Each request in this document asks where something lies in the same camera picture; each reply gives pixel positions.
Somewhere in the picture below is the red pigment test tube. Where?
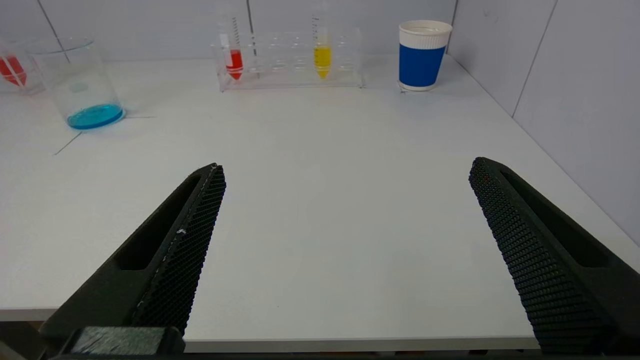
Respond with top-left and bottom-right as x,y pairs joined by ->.
0,42 -> 27,87

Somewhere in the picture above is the red pigment tube white label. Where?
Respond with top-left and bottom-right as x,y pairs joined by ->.
217,0 -> 245,81

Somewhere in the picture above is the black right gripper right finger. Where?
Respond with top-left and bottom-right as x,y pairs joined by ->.
468,157 -> 640,355

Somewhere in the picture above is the yellow pigment test tube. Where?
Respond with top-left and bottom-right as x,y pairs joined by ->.
311,0 -> 333,80

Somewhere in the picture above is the blue white paper cup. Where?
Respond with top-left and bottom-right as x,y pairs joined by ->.
398,20 -> 454,92

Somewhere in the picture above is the clear glass beaker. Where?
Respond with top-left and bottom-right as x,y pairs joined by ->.
26,37 -> 126,131

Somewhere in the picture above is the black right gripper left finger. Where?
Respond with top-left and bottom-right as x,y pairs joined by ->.
40,163 -> 227,351

